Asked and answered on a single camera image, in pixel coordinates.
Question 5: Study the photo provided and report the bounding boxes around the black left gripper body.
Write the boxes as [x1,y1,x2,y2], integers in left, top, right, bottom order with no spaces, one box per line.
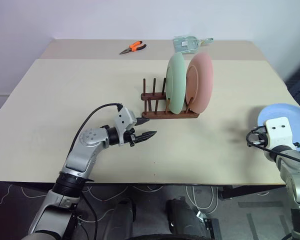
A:
[124,127,138,148]

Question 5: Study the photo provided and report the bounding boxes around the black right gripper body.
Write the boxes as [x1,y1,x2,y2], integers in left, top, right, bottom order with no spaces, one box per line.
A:
[252,126,268,147]

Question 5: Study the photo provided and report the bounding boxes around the blue plate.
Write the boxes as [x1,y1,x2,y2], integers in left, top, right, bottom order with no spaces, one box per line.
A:
[257,102,300,154]

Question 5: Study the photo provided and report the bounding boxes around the wooden dish rack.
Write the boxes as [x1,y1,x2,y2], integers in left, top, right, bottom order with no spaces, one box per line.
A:
[140,77,200,120]

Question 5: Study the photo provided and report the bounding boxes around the green plate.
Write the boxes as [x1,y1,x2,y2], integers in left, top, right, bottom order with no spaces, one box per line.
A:
[164,51,187,116]

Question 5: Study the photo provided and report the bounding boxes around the pink plate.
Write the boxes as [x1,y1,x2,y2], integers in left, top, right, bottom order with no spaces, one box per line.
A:
[184,51,214,114]

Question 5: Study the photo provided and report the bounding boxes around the dark rounded shape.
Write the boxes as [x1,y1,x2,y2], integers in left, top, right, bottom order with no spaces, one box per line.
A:
[165,196,207,236]
[107,196,137,240]

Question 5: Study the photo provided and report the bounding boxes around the clear plastic package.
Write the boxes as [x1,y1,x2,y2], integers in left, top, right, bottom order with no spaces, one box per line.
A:
[173,35,215,55]

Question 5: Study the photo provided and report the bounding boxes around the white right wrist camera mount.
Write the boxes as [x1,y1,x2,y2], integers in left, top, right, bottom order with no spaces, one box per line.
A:
[264,116,294,152]

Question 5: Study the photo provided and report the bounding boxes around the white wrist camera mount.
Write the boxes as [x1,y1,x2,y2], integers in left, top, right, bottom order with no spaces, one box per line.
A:
[113,106,138,147]
[264,116,294,152]

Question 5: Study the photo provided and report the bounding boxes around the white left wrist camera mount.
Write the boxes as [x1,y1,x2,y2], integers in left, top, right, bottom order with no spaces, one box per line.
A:
[113,106,138,147]

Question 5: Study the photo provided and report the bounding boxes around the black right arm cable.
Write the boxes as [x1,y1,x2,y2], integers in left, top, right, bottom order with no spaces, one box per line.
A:
[246,126,300,167]

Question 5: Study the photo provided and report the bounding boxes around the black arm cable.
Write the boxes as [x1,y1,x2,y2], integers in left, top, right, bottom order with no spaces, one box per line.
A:
[246,126,300,167]
[71,102,123,154]

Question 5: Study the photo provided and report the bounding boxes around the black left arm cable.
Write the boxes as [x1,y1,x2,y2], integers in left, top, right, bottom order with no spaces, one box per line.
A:
[71,102,123,154]

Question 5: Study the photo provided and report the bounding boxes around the black table frame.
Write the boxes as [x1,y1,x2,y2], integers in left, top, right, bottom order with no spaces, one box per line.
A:
[218,184,287,201]

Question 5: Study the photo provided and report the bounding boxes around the white floor cable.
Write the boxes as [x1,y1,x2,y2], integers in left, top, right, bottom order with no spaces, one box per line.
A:
[83,184,163,202]
[185,185,220,216]

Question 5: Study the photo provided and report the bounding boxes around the orange handled pliers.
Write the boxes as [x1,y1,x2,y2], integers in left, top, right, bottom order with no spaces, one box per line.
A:
[118,40,148,56]

